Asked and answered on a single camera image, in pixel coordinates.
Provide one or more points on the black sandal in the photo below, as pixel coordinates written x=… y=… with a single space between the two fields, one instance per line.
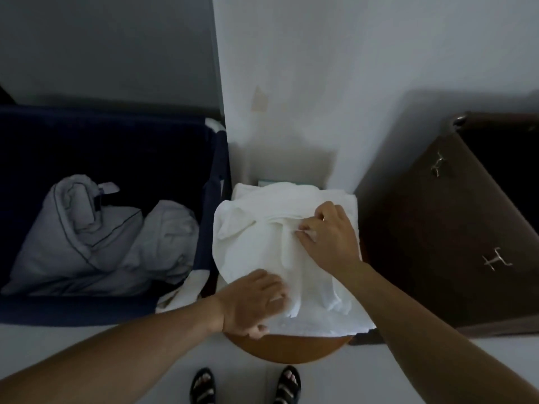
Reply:
x=287 y=387
x=203 y=387

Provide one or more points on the person's left hand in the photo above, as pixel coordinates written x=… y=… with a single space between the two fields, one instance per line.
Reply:
x=252 y=302

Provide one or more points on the person's right hand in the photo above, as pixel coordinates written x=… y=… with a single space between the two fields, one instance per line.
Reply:
x=332 y=239

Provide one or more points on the teal white boxes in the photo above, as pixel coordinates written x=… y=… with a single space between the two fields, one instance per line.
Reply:
x=267 y=181

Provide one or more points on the person's right forearm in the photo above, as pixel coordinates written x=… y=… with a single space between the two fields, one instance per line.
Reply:
x=446 y=340

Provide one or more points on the brown housekeeping cart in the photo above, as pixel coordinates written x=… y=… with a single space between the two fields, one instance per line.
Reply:
x=455 y=231

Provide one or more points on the round wooden side table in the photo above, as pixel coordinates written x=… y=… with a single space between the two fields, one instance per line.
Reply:
x=290 y=349

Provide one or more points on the person's left forearm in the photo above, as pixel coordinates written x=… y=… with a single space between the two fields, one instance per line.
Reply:
x=97 y=357

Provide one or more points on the grey door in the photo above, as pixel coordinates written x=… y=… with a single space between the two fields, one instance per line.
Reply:
x=105 y=42

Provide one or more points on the navy laundry hamper white frame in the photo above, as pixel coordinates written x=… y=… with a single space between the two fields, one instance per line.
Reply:
x=105 y=143

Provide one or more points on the white pillowcase black piping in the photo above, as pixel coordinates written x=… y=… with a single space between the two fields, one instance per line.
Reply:
x=101 y=248

